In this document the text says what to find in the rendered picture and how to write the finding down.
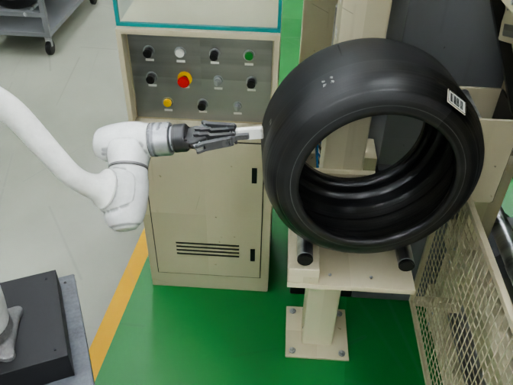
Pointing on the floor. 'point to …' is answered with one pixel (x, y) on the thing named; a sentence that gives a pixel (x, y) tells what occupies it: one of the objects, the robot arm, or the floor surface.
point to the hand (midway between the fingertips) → (250, 133)
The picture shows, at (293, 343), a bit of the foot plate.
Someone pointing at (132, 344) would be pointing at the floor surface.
